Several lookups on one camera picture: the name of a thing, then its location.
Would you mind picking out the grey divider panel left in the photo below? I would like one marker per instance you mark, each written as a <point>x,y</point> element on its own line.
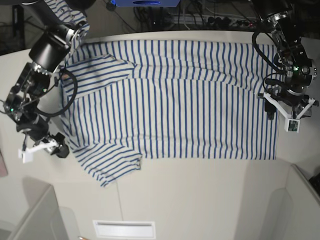
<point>43,221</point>

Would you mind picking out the white label plate on table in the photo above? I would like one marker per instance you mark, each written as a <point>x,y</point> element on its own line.
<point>125,230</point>

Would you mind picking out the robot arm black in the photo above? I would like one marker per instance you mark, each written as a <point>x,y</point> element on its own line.
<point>65,26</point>
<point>293,70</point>

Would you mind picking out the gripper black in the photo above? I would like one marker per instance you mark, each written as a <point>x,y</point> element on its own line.
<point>21,105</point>
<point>281,91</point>

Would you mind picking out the blue white striped T-shirt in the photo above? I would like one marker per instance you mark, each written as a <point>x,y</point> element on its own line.
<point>154,99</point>

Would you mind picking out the white power strip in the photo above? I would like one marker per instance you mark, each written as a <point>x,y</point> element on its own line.
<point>210,20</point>

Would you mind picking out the grey divider panel right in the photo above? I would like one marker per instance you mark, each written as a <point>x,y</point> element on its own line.
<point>293,212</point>

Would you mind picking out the black keyboard at right edge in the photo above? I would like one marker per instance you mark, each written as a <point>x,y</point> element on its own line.
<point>315,183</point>

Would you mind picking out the blue box at top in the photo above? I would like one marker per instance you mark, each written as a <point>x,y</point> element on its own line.
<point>146,3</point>

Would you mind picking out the grey divider panel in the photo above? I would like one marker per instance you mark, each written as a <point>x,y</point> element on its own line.
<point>43,221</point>
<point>293,212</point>

